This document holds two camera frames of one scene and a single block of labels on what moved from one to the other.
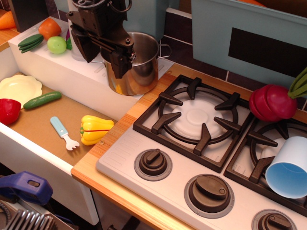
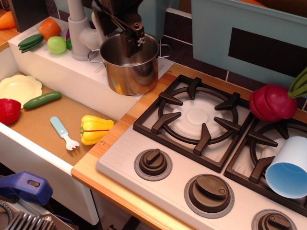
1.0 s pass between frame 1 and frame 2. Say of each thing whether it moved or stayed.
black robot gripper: moved
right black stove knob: stayed
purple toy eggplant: stayed
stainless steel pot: stayed
